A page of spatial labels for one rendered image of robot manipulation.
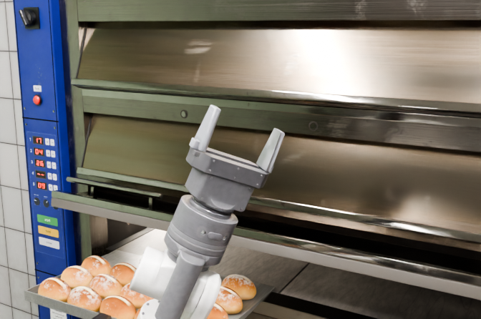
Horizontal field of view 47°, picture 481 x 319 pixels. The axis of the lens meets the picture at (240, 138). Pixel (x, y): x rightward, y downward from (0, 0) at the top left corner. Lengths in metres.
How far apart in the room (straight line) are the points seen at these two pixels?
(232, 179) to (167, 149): 0.76
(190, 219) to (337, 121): 0.59
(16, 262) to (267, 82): 1.17
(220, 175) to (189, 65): 0.70
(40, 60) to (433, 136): 1.12
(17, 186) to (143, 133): 0.57
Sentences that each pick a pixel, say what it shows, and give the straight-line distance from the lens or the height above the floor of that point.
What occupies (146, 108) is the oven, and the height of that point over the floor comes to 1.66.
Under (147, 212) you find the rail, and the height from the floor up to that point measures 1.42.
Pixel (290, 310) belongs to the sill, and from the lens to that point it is 1.45.
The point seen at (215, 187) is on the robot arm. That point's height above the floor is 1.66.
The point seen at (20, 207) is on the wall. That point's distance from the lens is 1.98.
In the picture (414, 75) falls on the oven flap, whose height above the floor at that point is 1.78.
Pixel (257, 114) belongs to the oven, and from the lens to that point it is 1.33.
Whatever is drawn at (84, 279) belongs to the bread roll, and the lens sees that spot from 1.57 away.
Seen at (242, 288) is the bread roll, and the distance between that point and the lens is 1.46.
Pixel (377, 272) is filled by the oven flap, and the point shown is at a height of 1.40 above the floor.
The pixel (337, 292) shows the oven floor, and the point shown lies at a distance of 1.54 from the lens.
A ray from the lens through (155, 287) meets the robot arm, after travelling 0.80.
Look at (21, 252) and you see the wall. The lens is 2.04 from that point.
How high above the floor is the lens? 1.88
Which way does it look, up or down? 12 degrees down
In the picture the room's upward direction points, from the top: straight up
